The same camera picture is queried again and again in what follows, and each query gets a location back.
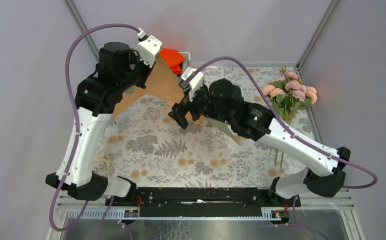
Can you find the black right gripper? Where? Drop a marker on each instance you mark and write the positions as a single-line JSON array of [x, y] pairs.
[[186, 108]]

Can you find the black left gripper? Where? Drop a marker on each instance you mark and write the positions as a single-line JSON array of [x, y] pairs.
[[143, 77]]

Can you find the green and orange wrapping paper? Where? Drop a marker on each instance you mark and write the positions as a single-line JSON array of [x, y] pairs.
[[162, 83]]

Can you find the pink fake flower stem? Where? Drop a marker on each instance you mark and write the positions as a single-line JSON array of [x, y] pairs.
[[288, 99], [290, 76], [272, 92], [311, 94]]

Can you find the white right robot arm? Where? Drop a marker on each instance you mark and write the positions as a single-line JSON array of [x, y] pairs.
[[223, 101]]

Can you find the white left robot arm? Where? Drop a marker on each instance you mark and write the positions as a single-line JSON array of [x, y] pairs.
[[119, 68]]

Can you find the orange cloth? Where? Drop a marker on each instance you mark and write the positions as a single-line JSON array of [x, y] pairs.
[[173, 59]]

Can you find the white plastic basket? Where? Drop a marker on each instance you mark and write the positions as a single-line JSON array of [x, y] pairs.
[[187, 58]]

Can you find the floral patterned table mat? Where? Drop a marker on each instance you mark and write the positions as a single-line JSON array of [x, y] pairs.
[[149, 148]]

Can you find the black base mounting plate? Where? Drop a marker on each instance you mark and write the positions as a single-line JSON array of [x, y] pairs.
[[202, 202]]

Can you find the cream ribbon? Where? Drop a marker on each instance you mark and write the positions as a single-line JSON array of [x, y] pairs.
[[102, 164]]

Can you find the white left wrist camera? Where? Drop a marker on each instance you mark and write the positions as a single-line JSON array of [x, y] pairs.
[[148, 48]]

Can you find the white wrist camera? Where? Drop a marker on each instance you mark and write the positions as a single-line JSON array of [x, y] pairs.
[[193, 81], [148, 48]]

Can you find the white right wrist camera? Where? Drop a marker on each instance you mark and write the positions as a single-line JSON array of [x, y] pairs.
[[193, 81]]

